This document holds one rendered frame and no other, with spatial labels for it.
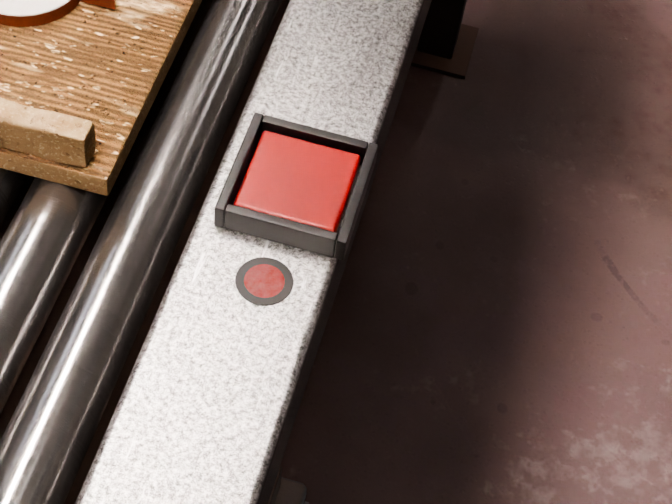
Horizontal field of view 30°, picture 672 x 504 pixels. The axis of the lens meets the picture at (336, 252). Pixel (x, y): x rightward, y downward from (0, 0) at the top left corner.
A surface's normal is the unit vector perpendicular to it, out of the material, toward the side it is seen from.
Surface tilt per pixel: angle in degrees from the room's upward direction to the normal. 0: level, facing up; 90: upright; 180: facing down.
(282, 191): 0
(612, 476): 0
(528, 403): 0
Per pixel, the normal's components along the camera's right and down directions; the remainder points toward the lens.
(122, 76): 0.09, -0.59
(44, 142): -0.21, 0.81
